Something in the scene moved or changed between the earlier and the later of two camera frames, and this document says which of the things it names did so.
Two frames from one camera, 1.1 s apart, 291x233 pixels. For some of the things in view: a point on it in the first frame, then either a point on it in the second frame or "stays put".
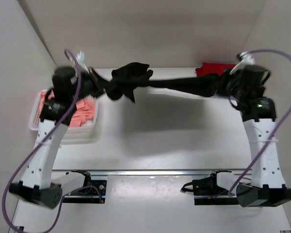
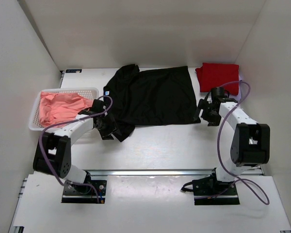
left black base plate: [93, 192] stays put
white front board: [150, 204] stays put
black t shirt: [125, 76] -> [161, 96]
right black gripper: [231, 74] -> [202, 104]
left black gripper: [101, 89] -> [105, 134]
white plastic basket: [86, 134] stays put
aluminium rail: [95, 172] stays put
